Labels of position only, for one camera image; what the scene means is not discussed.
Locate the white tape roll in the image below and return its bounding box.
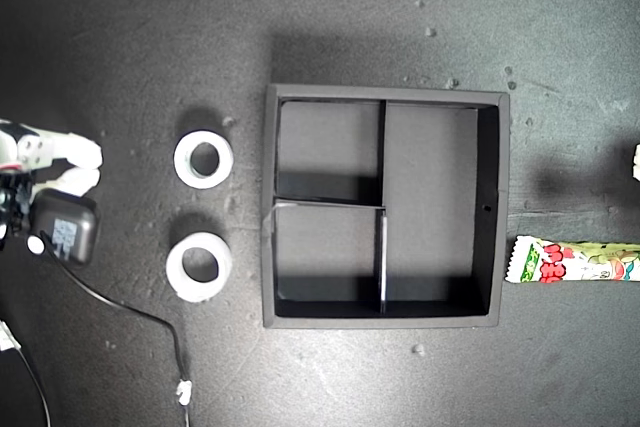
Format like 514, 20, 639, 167
165, 231, 234, 304
173, 130, 236, 191

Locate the green printed snack bar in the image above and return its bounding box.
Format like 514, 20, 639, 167
503, 235, 640, 285

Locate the black compartment tray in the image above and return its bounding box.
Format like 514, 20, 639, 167
260, 83, 512, 331

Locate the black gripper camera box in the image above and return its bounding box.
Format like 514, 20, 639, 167
27, 189, 101, 267

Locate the white cable connector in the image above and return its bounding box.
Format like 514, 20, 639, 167
0, 320, 22, 353

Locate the black camera cable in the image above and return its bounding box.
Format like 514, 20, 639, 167
37, 229, 195, 427

